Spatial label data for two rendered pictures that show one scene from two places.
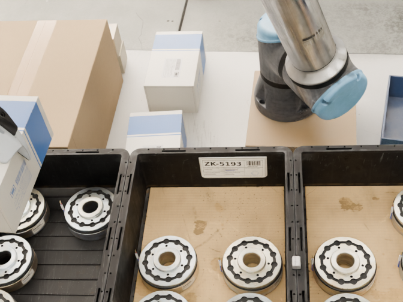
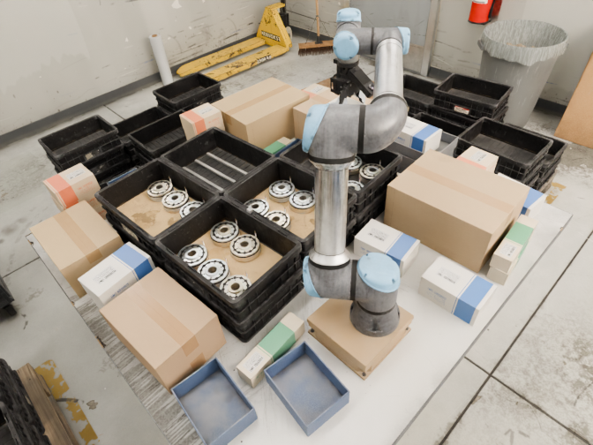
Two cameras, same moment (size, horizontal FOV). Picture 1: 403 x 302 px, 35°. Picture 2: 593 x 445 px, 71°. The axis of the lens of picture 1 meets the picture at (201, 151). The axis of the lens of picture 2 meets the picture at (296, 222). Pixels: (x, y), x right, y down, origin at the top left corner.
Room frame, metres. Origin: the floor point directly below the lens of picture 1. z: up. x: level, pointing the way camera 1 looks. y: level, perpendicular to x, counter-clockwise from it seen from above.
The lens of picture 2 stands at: (1.25, -0.91, 1.89)
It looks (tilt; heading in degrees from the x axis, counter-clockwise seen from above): 44 degrees down; 125
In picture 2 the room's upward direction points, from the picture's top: 5 degrees counter-clockwise
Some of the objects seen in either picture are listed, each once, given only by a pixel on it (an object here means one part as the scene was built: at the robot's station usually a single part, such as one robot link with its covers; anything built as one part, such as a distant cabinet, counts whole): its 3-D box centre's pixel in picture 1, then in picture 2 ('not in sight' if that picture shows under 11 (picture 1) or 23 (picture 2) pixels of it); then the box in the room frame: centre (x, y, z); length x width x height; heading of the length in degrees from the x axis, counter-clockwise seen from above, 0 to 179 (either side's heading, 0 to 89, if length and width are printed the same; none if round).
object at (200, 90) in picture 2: not in sight; (194, 115); (-0.92, 1.03, 0.37); 0.40 x 0.30 x 0.45; 75
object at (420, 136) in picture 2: not in sight; (413, 136); (0.82, 0.69, 0.85); 0.20 x 0.12 x 0.09; 165
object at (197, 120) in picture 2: not in sight; (201, 119); (-0.11, 0.35, 0.89); 0.16 x 0.12 x 0.07; 72
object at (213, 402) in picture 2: not in sight; (213, 403); (0.74, -0.66, 0.74); 0.20 x 0.15 x 0.07; 160
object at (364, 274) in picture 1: (345, 262); (244, 245); (0.55, -0.21, 0.86); 0.10 x 0.10 x 0.01
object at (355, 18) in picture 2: not in sight; (348, 29); (0.67, 0.33, 1.41); 0.09 x 0.08 x 0.11; 112
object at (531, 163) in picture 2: not in sight; (493, 172); (1.16, 1.25, 0.37); 0.40 x 0.30 x 0.45; 165
